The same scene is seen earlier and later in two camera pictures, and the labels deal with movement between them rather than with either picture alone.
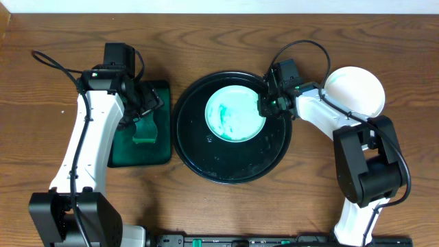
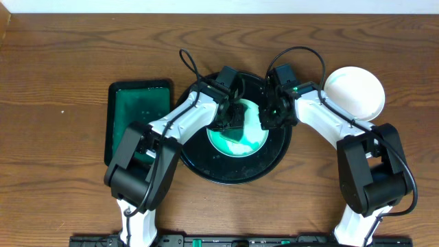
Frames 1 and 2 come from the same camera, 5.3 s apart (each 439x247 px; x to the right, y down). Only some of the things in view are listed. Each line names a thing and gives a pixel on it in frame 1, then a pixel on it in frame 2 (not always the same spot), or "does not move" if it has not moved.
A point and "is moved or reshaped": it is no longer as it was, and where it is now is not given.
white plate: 357,88 does not move
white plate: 232,114 is moved or reshaped
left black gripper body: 147,106 → 232,121
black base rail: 269,241 does not move
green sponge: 147,131 is moved or reshaped
